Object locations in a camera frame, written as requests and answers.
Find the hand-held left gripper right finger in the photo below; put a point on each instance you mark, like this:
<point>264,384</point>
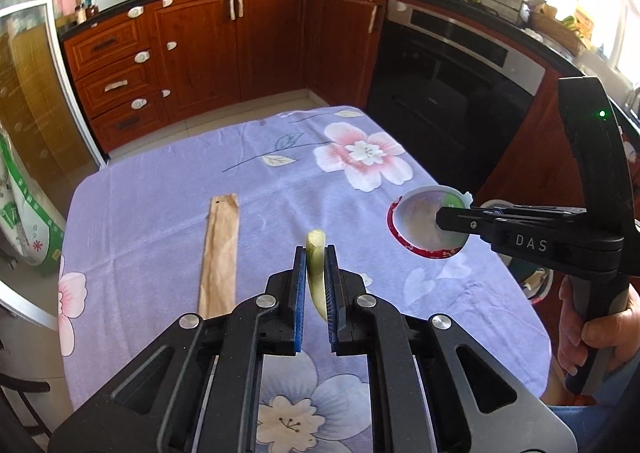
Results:
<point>331,303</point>

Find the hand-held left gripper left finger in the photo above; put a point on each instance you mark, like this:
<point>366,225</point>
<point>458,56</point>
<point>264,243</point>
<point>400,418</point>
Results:
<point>299,298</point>

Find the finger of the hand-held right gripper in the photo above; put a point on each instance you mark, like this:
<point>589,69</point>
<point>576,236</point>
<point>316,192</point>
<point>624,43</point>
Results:
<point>530,209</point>
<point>460,221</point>

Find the pale green peel strip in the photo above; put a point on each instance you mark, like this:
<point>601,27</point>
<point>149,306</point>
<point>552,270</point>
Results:
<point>316,273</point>

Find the white bowl with red rim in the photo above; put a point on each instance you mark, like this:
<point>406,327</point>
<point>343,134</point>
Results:
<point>420,218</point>

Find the person's right hand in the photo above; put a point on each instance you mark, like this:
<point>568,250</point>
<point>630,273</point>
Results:
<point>612,335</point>

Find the large wooden cabinet beside oven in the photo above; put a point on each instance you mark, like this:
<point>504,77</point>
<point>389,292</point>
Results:
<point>545,148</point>

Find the brown paper sleeve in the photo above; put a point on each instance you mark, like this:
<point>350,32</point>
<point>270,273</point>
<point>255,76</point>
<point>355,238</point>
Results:
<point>220,253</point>

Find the black built-in oven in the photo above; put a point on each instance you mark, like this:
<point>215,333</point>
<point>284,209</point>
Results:
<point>435,98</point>

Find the brown woven basket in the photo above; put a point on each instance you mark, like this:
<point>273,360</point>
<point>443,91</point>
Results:
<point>560,30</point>

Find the purple floral tablecloth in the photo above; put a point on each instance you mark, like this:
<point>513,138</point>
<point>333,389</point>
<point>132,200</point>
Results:
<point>150,213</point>

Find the wooden single door cabinet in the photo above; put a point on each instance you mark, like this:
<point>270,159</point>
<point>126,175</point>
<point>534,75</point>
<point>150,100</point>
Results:
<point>340,43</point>

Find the person's legs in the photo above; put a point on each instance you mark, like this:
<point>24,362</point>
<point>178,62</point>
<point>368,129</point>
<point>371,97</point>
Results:
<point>575,423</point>

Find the wooden double door cabinet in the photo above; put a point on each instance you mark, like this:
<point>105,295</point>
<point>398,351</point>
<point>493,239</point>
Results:
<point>200,58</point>

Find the green and white sack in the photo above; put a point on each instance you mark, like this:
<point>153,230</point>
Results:
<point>30,228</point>

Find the wooden drawer cabinet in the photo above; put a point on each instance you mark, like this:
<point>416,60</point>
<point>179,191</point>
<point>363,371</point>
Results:
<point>110,83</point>

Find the glass sliding door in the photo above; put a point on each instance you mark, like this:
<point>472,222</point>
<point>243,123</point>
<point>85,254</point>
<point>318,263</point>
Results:
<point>35,83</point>

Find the bottles on counter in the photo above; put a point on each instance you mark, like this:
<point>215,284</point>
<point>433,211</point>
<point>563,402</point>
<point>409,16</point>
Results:
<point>89,3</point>

